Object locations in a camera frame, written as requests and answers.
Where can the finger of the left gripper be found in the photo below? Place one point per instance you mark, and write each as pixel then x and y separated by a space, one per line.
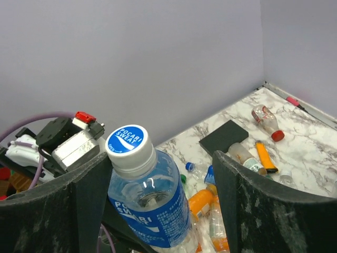
pixel 118 227

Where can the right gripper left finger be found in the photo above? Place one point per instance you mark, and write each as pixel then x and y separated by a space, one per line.
pixel 63 215

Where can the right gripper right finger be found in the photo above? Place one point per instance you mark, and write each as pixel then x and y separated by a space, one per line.
pixel 262 215

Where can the pocari sweat blue bottle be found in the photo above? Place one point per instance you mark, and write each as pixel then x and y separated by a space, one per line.
pixel 146 191

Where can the crushed bottle red cap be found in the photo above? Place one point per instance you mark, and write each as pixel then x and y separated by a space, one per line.
pixel 267 121

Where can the crushed blue label bottle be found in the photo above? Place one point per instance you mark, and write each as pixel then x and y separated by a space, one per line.
pixel 209 178

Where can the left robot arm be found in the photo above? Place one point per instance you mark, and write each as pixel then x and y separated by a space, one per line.
pixel 30 153

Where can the orange label large bottle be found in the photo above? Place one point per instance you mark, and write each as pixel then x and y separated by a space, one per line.
pixel 217 229

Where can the clear bottle white cap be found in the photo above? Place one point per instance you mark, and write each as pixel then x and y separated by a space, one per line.
pixel 286 178

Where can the orange utility knife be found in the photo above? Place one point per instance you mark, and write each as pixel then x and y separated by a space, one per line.
pixel 265 158

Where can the small orange bottle left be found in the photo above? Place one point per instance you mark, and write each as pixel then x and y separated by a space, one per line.
pixel 200 203

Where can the starbucks glass bottle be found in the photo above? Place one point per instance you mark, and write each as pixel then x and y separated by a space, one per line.
pixel 241 155

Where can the clear bottle blue cap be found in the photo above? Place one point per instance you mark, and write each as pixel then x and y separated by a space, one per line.
pixel 197 171

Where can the green crushed bottle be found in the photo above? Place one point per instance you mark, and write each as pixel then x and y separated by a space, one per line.
pixel 183 179

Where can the black rectangular block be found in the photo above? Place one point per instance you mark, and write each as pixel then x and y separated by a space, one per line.
pixel 223 137

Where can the red marker pen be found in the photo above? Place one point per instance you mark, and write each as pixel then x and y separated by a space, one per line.
pixel 296 103

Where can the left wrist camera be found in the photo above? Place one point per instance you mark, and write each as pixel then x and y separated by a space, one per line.
pixel 79 141

